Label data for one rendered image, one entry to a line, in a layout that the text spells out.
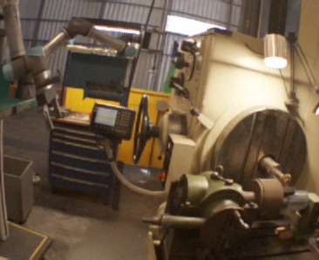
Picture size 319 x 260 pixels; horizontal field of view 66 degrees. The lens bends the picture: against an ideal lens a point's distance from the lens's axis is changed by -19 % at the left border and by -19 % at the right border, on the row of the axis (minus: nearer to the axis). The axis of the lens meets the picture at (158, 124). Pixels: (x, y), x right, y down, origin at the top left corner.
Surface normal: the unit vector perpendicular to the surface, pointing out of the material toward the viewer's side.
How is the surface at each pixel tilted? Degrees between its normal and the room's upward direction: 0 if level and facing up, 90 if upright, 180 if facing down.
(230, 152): 90
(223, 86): 90
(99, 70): 90
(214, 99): 90
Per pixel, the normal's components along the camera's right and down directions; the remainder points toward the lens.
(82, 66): 0.05, 0.22
